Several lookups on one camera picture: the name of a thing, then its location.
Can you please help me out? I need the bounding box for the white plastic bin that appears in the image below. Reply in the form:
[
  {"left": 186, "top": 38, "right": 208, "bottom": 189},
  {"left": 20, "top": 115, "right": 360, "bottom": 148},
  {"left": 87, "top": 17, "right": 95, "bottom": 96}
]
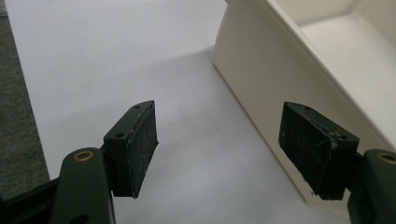
[{"left": 211, "top": 0, "right": 396, "bottom": 217}]

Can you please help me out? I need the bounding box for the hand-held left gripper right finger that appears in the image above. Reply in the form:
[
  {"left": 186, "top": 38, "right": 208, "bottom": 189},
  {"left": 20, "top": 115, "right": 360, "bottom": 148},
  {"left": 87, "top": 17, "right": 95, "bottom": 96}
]
[{"left": 278, "top": 101, "right": 361, "bottom": 201}]

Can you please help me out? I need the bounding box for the white table cover sheet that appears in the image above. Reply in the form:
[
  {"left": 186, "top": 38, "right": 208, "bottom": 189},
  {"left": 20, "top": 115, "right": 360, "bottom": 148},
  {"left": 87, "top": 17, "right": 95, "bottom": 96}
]
[{"left": 4, "top": 0, "right": 353, "bottom": 224}]

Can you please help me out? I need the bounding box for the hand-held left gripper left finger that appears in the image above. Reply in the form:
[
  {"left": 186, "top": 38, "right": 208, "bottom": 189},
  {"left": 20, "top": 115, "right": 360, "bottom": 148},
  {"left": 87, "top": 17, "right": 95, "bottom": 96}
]
[{"left": 101, "top": 100, "right": 159, "bottom": 199}]

